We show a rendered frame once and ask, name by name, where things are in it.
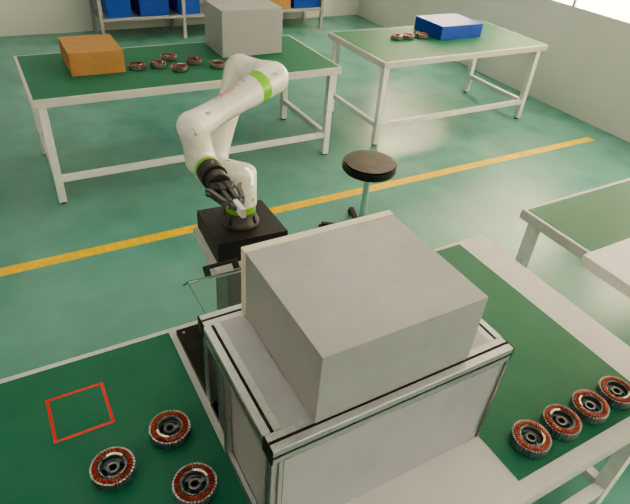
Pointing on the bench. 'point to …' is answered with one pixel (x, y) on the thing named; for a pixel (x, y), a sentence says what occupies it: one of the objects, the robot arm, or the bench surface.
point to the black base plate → (190, 336)
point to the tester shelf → (264, 414)
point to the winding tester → (357, 310)
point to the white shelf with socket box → (626, 273)
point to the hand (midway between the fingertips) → (239, 208)
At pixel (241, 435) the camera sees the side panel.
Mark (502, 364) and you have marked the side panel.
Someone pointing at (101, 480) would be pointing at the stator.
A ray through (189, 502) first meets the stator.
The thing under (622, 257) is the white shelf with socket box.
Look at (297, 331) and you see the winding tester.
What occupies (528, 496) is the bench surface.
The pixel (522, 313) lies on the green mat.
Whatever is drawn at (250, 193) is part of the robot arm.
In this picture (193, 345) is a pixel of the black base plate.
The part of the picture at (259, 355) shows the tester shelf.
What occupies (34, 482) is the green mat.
